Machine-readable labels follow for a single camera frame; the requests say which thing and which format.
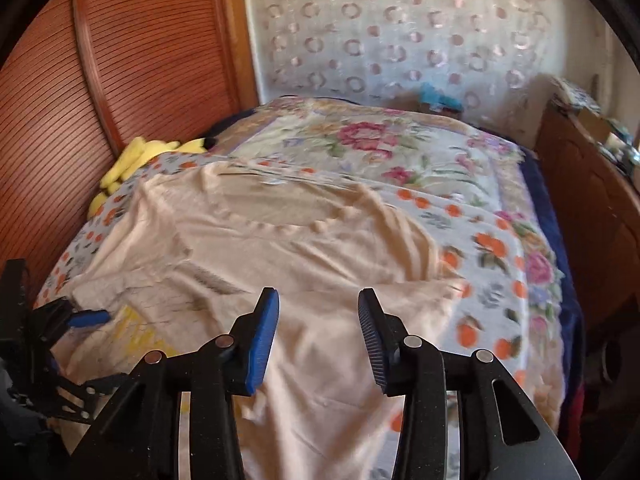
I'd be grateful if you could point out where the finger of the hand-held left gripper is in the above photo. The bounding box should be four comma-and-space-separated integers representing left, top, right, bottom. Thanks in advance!
32, 297, 111, 346
47, 372, 133, 419

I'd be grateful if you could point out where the peach shirt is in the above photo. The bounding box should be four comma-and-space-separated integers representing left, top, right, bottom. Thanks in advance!
50, 162, 468, 480

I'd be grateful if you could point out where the wooden slatted wardrobe door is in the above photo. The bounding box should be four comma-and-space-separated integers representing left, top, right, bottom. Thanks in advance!
72, 0, 258, 161
0, 0, 121, 306

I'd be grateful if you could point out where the wooden cabinet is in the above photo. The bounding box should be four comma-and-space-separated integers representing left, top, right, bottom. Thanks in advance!
532, 105, 640, 361

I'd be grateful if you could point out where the orange fruit print bed sheet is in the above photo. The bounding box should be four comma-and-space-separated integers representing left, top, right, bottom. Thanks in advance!
32, 152, 568, 480

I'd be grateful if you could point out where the blue object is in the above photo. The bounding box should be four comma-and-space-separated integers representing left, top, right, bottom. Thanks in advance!
419, 82, 466, 113

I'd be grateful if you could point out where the dark blue cloth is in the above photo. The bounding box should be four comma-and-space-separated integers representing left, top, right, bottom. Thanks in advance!
520, 155, 588, 441

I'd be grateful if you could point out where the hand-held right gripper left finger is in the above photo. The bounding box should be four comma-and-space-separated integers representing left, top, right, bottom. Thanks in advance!
65, 287, 281, 480

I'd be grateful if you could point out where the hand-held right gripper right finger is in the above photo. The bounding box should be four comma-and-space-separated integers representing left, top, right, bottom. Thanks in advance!
358, 288, 583, 480

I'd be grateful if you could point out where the white curtain with ring pattern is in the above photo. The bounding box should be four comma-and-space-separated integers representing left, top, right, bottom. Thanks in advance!
242, 0, 616, 148

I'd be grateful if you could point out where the yellow cloth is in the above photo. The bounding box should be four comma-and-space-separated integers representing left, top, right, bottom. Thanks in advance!
87, 137, 208, 221

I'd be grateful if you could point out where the floral blanket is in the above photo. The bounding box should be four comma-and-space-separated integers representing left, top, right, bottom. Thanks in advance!
212, 96, 576, 426

